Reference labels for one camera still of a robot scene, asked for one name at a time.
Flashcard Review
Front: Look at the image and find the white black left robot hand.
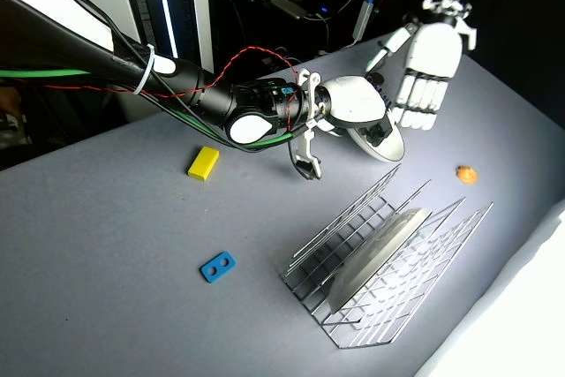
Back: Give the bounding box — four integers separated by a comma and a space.
365, 21, 464, 132

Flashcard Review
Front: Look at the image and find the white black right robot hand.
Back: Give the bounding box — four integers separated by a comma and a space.
317, 72, 395, 147

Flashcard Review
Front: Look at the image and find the white ceramic plate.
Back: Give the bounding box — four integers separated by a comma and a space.
327, 207, 433, 314
345, 120, 406, 163

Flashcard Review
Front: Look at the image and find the grey adapter blue plug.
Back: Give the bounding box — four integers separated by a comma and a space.
352, 0, 380, 41

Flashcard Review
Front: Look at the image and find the small orange toy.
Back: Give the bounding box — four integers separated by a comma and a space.
456, 165, 478, 186

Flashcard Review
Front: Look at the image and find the yellow rectangular block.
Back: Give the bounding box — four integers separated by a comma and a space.
187, 146, 221, 182

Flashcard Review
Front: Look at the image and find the white robot column blue light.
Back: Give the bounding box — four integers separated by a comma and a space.
61, 0, 218, 73

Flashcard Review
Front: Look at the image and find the blue block with two holes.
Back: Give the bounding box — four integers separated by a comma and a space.
199, 252, 237, 284

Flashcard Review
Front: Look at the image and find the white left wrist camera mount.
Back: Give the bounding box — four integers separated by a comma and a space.
405, 0, 478, 51

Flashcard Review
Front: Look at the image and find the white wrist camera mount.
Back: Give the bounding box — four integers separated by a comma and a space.
289, 68, 326, 180
405, 0, 478, 51

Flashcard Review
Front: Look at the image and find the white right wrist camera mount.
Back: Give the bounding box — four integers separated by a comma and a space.
289, 68, 326, 180

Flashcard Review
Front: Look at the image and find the red black twisted cable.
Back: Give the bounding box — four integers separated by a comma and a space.
12, 45, 310, 131

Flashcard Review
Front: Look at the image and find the silver wire dish rack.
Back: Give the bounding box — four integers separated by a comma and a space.
280, 163, 494, 350

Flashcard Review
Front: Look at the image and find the thick green cable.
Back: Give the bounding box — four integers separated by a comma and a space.
0, 67, 308, 149

